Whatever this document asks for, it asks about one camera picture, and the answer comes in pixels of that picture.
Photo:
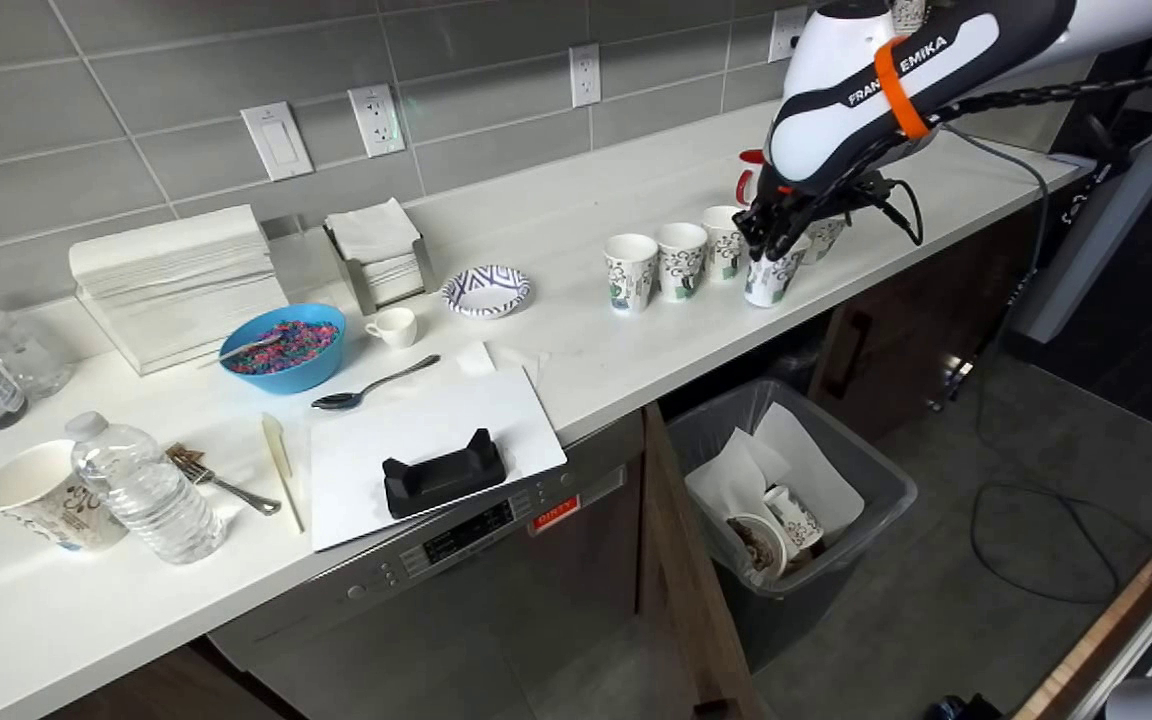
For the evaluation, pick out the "white wall switch plate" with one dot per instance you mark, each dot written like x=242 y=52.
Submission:
x=279 y=140

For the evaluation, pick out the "metal fork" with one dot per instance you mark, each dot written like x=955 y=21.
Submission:
x=223 y=482

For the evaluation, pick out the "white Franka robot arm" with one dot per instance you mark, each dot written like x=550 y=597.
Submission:
x=868 y=80

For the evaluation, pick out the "clear water bottle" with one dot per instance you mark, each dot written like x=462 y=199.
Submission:
x=149 y=491

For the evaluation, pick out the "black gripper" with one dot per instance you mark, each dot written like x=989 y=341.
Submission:
x=819 y=202

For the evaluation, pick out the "white cutting board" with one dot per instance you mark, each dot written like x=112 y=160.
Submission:
x=431 y=434

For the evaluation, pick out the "white wall outlet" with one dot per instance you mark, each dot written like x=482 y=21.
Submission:
x=784 y=35
x=378 y=123
x=587 y=75

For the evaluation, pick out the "small white cup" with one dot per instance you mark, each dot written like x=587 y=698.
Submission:
x=392 y=326

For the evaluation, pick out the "white mug red inside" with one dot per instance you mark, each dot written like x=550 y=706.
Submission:
x=744 y=168

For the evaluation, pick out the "small patterned bowl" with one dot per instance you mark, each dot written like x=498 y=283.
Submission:
x=484 y=288

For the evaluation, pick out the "brown base cabinet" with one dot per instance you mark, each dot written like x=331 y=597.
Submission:
x=899 y=335

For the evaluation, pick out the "open cabinet door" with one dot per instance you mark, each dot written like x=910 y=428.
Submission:
x=688 y=575

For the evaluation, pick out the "white square containers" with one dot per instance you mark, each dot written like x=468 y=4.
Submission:
x=378 y=252

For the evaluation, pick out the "dark metal stand with lettering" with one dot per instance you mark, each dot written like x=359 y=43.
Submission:
x=1109 y=214

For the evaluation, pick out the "steel dishwasher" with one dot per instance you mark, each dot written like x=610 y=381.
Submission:
x=440 y=585

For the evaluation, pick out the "grey trash bin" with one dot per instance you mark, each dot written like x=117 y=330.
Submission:
x=859 y=532

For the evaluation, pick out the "white paper sheet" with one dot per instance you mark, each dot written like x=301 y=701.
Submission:
x=802 y=467

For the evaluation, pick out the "clear glass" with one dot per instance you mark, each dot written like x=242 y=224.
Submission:
x=34 y=346

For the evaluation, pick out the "blue bowl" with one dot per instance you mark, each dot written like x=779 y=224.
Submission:
x=284 y=351

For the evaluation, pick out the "wooden frame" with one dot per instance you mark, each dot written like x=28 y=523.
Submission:
x=1109 y=640

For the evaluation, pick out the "black plastic holder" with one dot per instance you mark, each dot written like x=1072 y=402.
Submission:
x=440 y=476

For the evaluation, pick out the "pale wooden stick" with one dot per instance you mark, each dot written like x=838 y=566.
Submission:
x=282 y=471

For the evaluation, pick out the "patterned paper cup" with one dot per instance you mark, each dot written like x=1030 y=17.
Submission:
x=51 y=497
x=629 y=272
x=721 y=244
x=772 y=283
x=680 y=261
x=766 y=541
x=826 y=237

